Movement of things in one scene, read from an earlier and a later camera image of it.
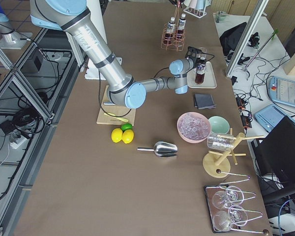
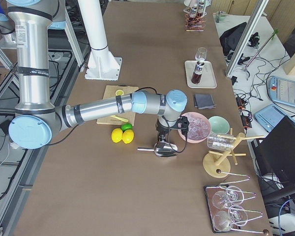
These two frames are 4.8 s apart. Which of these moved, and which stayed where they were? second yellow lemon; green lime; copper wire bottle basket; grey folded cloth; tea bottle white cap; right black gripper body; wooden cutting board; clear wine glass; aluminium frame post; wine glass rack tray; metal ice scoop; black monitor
Moved: copper wire bottle basket; right black gripper body; tea bottle white cap
Stayed: clear wine glass; grey folded cloth; aluminium frame post; green lime; wooden cutting board; second yellow lemon; metal ice scoop; wine glass rack tray; black monitor
